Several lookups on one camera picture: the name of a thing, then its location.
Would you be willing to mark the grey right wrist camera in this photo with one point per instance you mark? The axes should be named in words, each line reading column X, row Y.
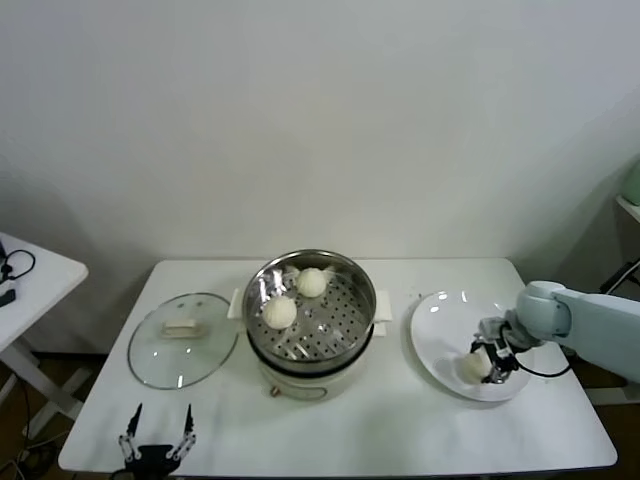
column 490, row 326

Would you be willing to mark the black white usb adapter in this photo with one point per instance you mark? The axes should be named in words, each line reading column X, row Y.
column 7, row 296

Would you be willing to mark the perforated steel steamer basket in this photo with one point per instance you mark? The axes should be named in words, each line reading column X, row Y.
column 340, row 310

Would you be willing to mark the white desk frame base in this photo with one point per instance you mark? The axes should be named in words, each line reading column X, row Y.
column 612, row 395

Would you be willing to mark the pale green container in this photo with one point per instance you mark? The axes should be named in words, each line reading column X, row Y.
column 634, row 182

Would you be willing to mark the white steamed baozi bun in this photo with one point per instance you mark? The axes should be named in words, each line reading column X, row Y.
column 280, row 312
column 472, row 369
column 311, row 282

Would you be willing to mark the white round plate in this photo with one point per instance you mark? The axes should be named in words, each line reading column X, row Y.
column 440, row 330

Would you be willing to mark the cream electric cooker base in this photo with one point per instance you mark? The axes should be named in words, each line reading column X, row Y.
column 300, row 387

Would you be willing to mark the round glass pot lid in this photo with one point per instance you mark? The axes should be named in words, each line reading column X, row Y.
column 182, row 342

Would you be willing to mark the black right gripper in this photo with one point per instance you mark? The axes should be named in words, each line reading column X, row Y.
column 507, row 342

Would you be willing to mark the white wall shelf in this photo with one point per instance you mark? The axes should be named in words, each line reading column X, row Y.
column 630, row 207

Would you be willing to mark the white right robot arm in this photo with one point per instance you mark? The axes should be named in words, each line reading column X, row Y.
column 585, row 325

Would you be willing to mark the white side table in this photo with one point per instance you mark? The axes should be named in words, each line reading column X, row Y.
column 45, row 285

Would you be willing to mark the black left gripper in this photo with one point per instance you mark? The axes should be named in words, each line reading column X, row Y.
column 150, row 462

